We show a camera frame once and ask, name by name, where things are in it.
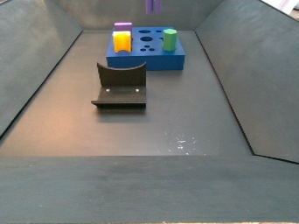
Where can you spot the purple three prong block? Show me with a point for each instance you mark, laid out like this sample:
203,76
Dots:
154,6

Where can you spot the blue shape sorting board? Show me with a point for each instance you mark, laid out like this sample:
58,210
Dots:
147,51

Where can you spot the black curved holder stand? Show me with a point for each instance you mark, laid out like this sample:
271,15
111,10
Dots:
122,86

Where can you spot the yellow arch block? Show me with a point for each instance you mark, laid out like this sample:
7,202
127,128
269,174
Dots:
122,41

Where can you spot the green hexagonal prism block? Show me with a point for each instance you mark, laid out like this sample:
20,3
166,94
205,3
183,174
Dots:
170,35

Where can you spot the purple rectangular block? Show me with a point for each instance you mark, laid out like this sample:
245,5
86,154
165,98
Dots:
123,26

